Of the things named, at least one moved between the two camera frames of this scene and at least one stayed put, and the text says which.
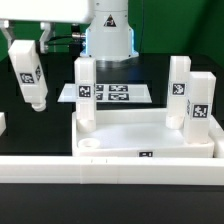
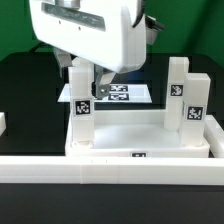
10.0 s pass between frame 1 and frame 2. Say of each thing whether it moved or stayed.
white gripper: moved
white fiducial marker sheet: stayed
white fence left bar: stayed
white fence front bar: stayed
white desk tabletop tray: stayed
